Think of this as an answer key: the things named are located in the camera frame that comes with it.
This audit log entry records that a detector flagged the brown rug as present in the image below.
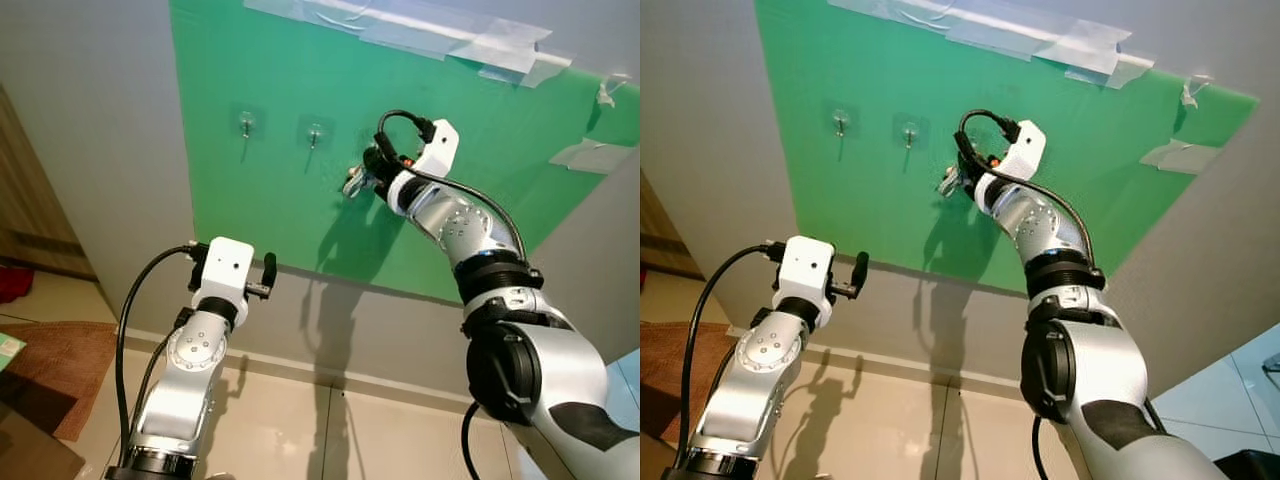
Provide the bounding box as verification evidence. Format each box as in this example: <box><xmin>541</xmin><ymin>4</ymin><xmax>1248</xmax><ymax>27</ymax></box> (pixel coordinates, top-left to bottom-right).
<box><xmin>0</xmin><ymin>320</ymin><xmax>119</xmax><ymax>443</ymax></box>
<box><xmin>640</xmin><ymin>320</ymin><xmax>713</xmax><ymax>441</ymax></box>

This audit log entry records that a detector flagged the crumpled white tape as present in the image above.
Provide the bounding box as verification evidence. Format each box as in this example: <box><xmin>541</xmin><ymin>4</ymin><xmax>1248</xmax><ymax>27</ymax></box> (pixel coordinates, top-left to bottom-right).
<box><xmin>1178</xmin><ymin>73</ymin><xmax>1213</xmax><ymax>109</ymax></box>
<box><xmin>595</xmin><ymin>72</ymin><xmax>633</xmax><ymax>109</ymax></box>

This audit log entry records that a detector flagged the red cloth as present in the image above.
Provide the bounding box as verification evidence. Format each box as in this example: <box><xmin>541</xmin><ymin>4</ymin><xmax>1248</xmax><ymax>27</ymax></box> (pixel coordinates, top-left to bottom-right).
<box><xmin>0</xmin><ymin>265</ymin><xmax>36</xmax><ymax>304</ymax></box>

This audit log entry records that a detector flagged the beige wood grain panel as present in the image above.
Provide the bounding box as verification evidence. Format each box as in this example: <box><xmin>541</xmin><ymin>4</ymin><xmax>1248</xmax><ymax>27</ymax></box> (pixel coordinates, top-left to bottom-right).
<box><xmin>640</xmin><ymin>170</ymin><xmax>681</xmax><ymax>271</ymax></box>
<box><xmin>0</xmin><ymin>85</ymin><xmax>98</xmax><ymax>281</ymax></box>

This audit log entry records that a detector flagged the clear tape patch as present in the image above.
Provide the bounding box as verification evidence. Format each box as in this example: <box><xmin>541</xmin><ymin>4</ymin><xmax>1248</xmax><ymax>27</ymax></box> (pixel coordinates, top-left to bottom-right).
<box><xmin>1140</xmin><ymin>138</ymin><xmax>1223</xmax><ymax>176</ymax></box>
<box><xmin>548</xmin><ymin>138</ymin><xmax>636</xmax><ymax>176</ymax></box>

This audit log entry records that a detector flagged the green wall board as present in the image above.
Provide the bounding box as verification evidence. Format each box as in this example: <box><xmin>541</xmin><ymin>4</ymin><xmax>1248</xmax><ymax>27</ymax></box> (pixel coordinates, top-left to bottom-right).
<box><xmin>753</xmin><ymin>0</ymin><xmax>1259</xmax><ymax>296</ymax></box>
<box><xmin>168</xmin><ymin>0</ymin><xmax>641</xmax><ymax>304</ymax></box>

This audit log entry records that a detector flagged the black box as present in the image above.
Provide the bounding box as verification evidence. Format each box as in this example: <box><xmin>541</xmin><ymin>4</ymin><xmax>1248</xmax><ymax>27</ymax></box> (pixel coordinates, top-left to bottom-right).
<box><xmin>1215</xmin><ymin>449</ymin><xmax>1280</xmax><ymax>480</ymax></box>

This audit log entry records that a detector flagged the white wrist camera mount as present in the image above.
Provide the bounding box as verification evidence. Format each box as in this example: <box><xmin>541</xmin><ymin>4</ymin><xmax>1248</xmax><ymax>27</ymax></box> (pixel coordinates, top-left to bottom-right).
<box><xmin>199</xmin><ymin>237</ymin><xmax>255</xmax><ymax>303</ymax></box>
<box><xmin>777</xmin><ymin>236</ymin><xmax>837</xmax><ymax>303</ymax></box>
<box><xmin>410</xmin><ymin>119</ymin><xmax>461</xmax><ymax>183</ymax></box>
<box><xmin>995</xmin><ymin>118</ymin><xmax>1047</xmax><ymax>181</ymax></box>

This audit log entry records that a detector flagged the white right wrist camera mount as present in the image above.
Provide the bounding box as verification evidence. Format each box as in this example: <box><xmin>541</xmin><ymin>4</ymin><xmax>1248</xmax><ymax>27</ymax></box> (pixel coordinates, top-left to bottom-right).
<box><xmin>995</xmin><ymin>118</ymin><xmax>1047</xmax><ymax>181</ymax></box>
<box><xmin>410</xmin><ymin>119</ymin><xmax>461</xmax><ymax>183</ymax></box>

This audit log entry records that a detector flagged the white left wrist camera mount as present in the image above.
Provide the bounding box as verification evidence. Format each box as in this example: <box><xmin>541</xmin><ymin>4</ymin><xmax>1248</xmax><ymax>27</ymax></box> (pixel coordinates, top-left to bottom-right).
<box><xmin>199</xmin><ymin>237</ymin><xmax>255</xmax><ymax>303</ymax></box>
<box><xmin>777</xmin><ymin>236</ymin><xmax>837</xmax><ymax>303</ymax></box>

